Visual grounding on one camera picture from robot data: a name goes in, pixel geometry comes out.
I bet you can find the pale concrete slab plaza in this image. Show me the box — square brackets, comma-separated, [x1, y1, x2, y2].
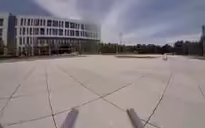
[0, 54, 205, 128]

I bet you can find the row of trees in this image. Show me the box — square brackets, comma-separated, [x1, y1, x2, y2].
[100, 33, 205, 57]

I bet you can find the white multi-storey glass building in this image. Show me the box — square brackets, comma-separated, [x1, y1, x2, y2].
[0, 12, 102, 57]

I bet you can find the robot's own part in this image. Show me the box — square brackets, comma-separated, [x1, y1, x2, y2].
[60, 107, 80, 128]
[126, 107, 146, 128]

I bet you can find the pole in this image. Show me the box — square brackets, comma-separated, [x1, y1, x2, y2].
[201, 25, 205, 57]

